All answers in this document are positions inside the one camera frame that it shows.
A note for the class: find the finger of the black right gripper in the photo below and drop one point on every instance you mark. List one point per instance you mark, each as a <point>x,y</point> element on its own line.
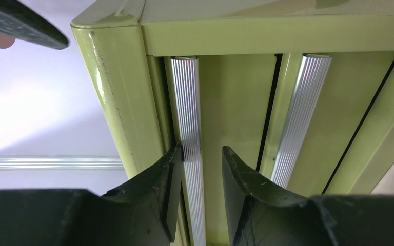
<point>21,22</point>

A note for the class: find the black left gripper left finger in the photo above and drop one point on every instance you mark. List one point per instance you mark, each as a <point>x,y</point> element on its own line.
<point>141,211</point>

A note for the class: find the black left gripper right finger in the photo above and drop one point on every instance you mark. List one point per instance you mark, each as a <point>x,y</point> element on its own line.
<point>260,212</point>

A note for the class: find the green metal drawer box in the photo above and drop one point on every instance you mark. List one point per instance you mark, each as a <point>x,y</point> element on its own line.
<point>302,91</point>

